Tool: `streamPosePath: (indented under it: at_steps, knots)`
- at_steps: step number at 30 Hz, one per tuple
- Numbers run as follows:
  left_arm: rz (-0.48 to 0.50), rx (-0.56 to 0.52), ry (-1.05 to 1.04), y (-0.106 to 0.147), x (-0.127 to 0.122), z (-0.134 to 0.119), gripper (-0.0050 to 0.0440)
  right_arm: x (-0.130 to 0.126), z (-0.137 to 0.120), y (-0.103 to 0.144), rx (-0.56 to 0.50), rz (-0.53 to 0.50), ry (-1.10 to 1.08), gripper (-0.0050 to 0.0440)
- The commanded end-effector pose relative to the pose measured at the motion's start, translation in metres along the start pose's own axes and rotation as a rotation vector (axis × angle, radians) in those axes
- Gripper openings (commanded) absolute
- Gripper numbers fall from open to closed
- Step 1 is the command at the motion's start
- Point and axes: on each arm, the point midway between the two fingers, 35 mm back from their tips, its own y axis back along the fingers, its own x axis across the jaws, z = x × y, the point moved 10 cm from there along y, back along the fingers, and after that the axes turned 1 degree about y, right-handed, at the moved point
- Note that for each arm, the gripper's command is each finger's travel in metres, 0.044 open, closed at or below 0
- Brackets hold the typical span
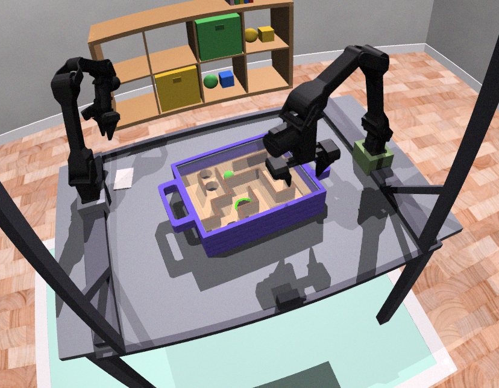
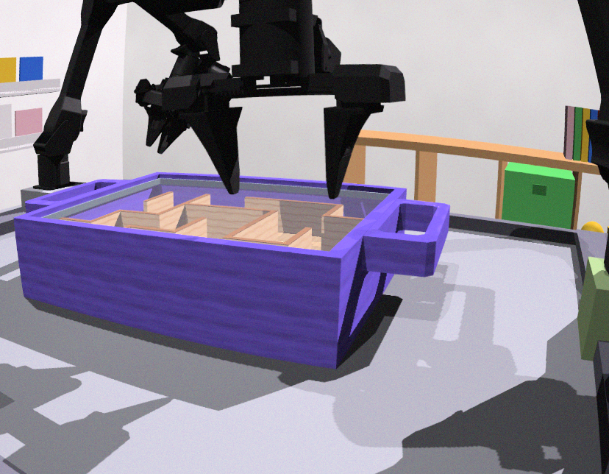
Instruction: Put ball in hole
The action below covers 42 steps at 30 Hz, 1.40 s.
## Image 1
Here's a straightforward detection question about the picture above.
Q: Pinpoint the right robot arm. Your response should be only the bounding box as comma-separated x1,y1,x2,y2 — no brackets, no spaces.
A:
263,45,394,158

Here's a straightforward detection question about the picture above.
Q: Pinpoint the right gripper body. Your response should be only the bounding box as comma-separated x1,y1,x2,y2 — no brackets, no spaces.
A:
265,139,341,180

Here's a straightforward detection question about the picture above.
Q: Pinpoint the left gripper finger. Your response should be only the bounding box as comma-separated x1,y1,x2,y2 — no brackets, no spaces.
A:
101,121,119,140
92,117,106,136

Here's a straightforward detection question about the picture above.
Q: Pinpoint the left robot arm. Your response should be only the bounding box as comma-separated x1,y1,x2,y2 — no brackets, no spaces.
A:
51,57,121,204

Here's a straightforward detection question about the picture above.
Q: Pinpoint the purple wooden maze board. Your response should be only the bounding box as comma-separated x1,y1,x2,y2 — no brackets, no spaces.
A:
158,133,330,258

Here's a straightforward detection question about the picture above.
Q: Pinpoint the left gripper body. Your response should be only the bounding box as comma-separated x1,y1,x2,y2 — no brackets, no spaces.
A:
93,94,120,124

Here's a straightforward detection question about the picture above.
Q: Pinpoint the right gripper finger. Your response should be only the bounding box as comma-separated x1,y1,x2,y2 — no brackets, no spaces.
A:
315,156,334,177
281,173,292,187

